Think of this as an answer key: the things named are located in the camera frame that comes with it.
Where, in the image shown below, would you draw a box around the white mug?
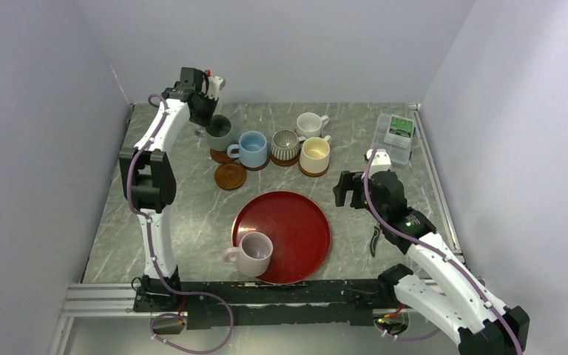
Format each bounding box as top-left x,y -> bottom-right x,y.
295,112 -> 330,138

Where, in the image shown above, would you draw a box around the grey-green mug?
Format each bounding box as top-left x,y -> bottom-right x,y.
206,115 -> 239,151

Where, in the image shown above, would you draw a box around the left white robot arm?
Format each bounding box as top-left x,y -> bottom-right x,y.
119,67 -> 226,311

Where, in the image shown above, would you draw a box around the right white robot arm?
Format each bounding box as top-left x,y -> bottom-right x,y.
333,171 -> 530,354

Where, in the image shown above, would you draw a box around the brown coaster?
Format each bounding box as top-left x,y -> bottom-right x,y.
269,153 -> 300,167
241,158 -> 271,172
297,164 -> 329,178
214,162 -> 247,191
209,149 -> 236,164

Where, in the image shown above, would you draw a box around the blue mug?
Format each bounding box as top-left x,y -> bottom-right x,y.
226,131 -> 268,169

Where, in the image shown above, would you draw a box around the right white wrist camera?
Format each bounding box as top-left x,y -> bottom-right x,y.
365,149 -> 392,177

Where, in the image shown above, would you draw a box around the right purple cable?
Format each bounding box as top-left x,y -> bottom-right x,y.
362,147 -> 525,355

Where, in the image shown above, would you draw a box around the clear plastic parts box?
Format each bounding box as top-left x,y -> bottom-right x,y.
371,113 -> 416,165

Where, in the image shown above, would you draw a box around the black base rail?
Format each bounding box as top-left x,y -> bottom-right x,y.
133,279 -> 400,330

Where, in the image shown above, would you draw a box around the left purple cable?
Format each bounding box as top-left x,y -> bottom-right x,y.
126,94 -> 236,355

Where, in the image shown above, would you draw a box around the lilac mug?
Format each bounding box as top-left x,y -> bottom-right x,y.
222,231 -> 274,277

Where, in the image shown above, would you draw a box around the purple cable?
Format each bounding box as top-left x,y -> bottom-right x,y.
362,147 -> 525,355
126,94 -> 236,355

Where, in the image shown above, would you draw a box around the grey ribbed mug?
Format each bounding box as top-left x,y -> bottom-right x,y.
271,129 -> 307,161

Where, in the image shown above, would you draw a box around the red round tray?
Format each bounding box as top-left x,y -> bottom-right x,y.
231,191 -> 331,285

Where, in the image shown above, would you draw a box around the black handled pliers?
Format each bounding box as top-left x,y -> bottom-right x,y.
369,225 -> 382,257

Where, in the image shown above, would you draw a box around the cream yellow mug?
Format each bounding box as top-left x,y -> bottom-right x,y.
298,135 -> 331,172

